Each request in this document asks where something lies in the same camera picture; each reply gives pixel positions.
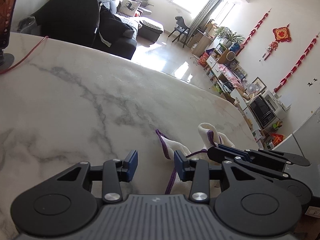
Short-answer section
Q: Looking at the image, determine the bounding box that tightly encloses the white towel purple trim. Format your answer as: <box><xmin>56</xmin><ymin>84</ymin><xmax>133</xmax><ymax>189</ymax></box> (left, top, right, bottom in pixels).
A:
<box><xmin>156</xmin><ymin>123</ymin><xmax>235</xmax><ymax>195</ymax></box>

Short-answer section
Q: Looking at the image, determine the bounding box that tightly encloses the black microwave oven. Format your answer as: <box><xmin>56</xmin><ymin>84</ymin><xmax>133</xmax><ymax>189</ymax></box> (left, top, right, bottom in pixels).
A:
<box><xmin>249</xmin><ymin>95</ymin><xmax>276</xmax><ymax>129</ymax></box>

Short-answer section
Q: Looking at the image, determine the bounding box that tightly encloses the small white desk fan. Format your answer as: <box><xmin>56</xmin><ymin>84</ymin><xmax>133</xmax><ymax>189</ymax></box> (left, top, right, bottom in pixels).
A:
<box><xmin>246</xmin><ymin>83</ymin><xmax>259</xmax><ymax>98</ymax></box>

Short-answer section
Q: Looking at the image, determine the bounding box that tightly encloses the white shelf cabinet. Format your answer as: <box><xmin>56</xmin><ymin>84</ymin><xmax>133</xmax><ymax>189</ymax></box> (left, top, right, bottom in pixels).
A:
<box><xmin>204</xmin><ymin>43</ymin><xmax>249</xmax><ymax>110</ymax></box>

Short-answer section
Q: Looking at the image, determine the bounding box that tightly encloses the green potted plant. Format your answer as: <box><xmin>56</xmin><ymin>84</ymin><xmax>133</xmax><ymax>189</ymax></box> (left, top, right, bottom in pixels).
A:
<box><xmin>216</xmin><ymin>27</ymin><xmax>245</xmax><ymax>48</ymax></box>

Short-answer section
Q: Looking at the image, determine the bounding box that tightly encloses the red chinese knot decoration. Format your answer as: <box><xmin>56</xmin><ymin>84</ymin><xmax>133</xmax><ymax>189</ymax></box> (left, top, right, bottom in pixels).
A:
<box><xmin>272</xmin><ymin>24</ymin><xmax>292</xmax><ymax>42</ymax></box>

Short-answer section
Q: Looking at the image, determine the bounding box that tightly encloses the wooden chair with cushion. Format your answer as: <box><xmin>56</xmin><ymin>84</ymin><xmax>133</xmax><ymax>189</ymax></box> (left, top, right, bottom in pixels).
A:
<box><xmin>168</xmin><ymin>16</ymin><xmax>190</xmax><ymax>47</ymax></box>

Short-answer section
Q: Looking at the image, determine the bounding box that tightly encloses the grey window curtain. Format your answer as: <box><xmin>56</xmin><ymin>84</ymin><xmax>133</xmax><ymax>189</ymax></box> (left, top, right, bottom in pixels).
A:
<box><xmin>189</xmin><ymin>0</ymin><xmax>221</xmax><ymax>36</ymax></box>

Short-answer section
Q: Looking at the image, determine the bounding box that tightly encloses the dark grey sofa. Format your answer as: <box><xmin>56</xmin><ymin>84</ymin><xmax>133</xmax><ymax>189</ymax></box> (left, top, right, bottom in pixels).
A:
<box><xmin>93</xmin><ymin>0</ymin><xmax>164</xmax><ymax>60</ymax></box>

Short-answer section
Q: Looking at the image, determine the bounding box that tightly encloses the round black phone stand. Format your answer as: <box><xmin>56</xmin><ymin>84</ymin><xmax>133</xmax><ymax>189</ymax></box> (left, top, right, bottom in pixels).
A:
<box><xmin>0</xmin><ymin>50</ymin><xmax>15</xmax><ymax>68</ymax></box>

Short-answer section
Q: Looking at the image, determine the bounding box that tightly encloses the white deer print pillow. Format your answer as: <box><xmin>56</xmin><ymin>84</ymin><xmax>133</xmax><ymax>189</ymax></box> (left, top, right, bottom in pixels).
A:
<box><xmin>117</xmin><ymin>0</ymin><xmax>142</xmax><ymax>17</ymax></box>

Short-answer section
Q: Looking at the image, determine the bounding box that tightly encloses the black smartphone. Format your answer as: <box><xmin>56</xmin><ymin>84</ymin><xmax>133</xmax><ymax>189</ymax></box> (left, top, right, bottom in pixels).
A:
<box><xmin>0</xmin><ymin>0</ymin><xmax>16</xmax><ymax>49</ymax></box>

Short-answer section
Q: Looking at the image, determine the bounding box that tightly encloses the red charging cable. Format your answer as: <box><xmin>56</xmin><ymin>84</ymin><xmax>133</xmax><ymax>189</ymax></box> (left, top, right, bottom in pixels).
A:
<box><xmin>0</xmin><ymin>35</ymin><xmax>49</xmax><ymax>75</ymax></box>

